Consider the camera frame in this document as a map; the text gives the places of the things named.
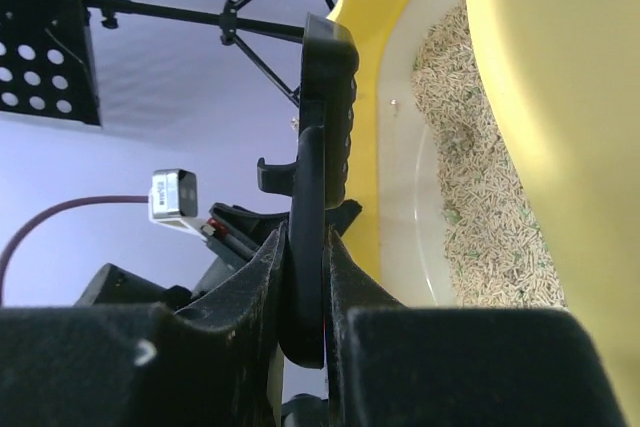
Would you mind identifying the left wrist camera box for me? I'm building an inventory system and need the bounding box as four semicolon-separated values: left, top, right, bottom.
148;169;199;233

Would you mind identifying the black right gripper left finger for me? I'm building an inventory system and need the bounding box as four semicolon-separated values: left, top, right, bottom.
1;227;286;426

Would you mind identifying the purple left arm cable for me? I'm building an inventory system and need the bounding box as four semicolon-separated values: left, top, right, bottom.
0;195;151;306

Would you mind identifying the black music stand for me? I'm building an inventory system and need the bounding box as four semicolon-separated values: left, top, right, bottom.
0;0;336;128

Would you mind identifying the black slotted litter scoop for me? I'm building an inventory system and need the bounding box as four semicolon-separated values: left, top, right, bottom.
257;14;359;368

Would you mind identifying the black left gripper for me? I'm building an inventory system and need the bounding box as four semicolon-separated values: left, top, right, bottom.
74;199;364;308

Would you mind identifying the yellow plastic litter box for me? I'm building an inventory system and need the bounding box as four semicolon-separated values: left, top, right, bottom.
330;0;639;425

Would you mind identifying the beige cat litter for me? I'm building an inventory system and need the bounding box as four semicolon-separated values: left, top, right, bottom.
411;0;567;309

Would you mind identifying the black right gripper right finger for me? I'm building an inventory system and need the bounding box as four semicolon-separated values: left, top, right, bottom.
325;231;625;426

